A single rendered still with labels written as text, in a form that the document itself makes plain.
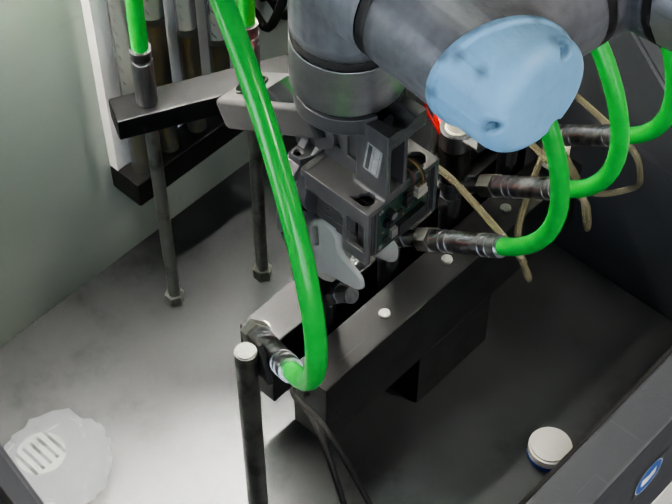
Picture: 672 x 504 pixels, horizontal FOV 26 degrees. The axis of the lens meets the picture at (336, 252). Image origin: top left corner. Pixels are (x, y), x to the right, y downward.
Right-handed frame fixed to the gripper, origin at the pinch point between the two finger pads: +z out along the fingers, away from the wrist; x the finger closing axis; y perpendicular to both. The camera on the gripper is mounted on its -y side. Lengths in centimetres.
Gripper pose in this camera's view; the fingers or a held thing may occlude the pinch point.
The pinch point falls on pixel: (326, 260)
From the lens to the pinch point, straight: 109.2
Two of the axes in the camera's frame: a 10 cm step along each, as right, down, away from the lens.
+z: 0.0, 6.3, 7.7
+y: 7.3, 5.3, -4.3
